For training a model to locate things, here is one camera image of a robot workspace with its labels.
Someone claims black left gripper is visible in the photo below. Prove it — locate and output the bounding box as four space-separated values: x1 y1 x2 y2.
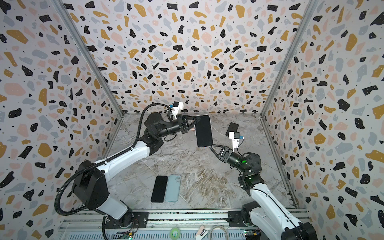
156 116 200 141

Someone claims phone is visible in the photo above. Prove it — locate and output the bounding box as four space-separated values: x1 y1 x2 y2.
151 176 168 203
226 123 239 137
195 115 214 148

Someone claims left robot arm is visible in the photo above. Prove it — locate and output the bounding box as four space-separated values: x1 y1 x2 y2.
72 113 201 228

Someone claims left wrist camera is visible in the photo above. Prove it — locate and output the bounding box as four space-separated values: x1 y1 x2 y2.
170 102 184 117

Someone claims right corner aluminium post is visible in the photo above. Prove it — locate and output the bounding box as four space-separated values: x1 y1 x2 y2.
261 0 319 119

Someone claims white small device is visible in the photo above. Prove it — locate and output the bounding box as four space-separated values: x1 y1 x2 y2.
196 225 209 240

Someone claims grey cable loop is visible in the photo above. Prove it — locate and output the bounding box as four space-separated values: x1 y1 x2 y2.
208 224 230 240

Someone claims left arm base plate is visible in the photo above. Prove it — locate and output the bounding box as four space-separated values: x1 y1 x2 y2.
104 212 149 230

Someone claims mint phone case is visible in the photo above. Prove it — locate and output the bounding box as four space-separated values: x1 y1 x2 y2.
165 175 181 203

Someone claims corner aluminium post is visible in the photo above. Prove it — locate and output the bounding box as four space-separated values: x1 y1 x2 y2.
261 0 319 119
52 1 124 118

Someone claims green tape roll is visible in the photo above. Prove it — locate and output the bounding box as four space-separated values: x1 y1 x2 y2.
169 227 181 240

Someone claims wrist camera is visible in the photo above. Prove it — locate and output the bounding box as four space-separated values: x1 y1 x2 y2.
229 132 245 152
170 102 184 117

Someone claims black corrugated cable conduit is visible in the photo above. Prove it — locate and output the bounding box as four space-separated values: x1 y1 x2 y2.
53 103 173 217

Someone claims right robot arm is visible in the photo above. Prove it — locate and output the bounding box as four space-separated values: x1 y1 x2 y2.
209 145 318 240

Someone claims left corner aluminium post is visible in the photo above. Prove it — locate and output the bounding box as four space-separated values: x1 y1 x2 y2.
52 1 124 118

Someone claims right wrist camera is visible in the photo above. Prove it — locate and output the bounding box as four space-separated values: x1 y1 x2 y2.
229 132 245 152

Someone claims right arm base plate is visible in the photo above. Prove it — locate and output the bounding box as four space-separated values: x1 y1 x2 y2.
227 211 248 228

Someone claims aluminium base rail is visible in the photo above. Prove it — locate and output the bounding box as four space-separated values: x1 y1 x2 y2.
58 208 316 240

